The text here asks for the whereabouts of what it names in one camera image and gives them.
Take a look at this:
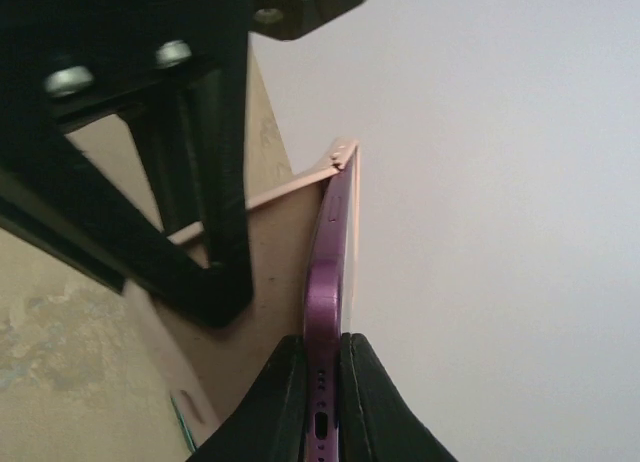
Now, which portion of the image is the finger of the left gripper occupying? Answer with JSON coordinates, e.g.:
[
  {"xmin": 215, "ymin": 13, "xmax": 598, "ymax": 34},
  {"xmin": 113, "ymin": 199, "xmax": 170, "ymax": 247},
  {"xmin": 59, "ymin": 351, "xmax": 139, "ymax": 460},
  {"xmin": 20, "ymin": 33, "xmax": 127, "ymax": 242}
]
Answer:
[
  {"xmin": 127, "ymin": 31, "xmax": 251, "ymax": 271},
  {"xmin": 1, "ymin": 113, "xmax": 253, "ymax": 328}
]

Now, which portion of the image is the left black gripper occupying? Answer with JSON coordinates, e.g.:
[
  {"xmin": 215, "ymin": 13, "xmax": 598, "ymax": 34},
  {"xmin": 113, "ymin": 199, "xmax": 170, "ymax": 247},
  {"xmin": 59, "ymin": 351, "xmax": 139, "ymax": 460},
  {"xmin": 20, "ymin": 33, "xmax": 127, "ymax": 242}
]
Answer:
[{"xmin": 1, "ymin": 0, "xmax": 250, "ymax": 127}]

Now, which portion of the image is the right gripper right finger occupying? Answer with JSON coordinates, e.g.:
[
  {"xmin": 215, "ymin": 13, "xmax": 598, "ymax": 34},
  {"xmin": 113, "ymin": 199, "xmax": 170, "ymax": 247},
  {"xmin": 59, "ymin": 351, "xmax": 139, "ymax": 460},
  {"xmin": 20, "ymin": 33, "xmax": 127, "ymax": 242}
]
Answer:
[{"xmin": 339, "ymin": 333, "xmax": 456, "ymax": 462}]

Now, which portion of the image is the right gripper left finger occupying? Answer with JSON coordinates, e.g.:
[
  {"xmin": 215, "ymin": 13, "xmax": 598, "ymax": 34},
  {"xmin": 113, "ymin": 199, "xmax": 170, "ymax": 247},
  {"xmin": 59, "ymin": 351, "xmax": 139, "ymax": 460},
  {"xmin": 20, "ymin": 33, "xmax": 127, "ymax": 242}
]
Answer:
[{"xmin": 188, "ymin": 335, "xmax": 306, "ymax": 462}]

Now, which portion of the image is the pink phone case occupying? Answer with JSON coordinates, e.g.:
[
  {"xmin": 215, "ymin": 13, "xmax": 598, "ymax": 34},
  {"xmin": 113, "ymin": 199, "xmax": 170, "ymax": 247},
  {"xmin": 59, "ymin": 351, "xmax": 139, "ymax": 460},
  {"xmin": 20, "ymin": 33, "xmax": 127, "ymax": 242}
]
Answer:
[{"xmin": 124, "ymin": 138, "xmax": 360, "ymax": 448}]

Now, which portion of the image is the phone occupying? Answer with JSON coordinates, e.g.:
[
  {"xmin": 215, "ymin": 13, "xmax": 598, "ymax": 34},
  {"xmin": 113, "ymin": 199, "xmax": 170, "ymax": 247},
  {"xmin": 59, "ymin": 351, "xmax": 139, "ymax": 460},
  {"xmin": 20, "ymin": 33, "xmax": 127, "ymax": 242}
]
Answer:
[{"xmin": 303, "ymin": 167, "xmax": 352, "ymax": 462}]

